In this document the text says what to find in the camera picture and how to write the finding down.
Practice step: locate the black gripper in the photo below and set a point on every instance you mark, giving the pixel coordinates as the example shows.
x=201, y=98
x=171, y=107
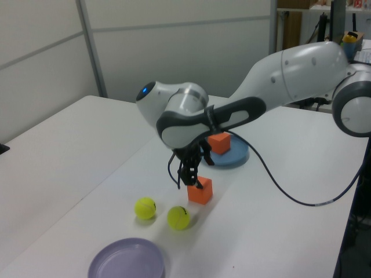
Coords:
x=189, y=153

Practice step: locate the orange cube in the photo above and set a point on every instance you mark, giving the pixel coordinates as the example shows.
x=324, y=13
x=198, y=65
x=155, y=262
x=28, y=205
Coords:
x=221, y=143
x=203, y=196

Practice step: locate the yellow tennis ball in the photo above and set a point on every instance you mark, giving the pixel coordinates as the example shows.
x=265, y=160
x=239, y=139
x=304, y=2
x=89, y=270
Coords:
x=145, y=209
x=178, y=218

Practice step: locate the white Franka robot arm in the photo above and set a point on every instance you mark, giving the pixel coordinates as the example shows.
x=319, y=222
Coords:
x=304, y=66

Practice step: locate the blue plate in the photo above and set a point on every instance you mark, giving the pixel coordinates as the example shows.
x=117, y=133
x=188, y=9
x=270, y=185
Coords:
x=237, y=153

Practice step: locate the purple plate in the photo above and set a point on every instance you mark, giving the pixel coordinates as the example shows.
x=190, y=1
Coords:
x=127, y=259

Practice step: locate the black power strip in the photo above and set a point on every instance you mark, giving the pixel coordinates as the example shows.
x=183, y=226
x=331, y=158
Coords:
x=319, y=101

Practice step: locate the brown wooden cabinet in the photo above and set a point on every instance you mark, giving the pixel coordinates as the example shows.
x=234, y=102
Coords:
x=290, y=32

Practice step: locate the black monitor stand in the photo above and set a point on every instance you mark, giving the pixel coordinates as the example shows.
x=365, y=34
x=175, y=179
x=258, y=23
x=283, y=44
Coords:
x=322, y=29

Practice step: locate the blue bottle yellow lid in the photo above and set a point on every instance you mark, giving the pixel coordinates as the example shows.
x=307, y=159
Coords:
x=352, y=47

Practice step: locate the white keyboard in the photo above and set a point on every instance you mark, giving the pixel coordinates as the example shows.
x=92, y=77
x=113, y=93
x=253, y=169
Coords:
x=365, y=56

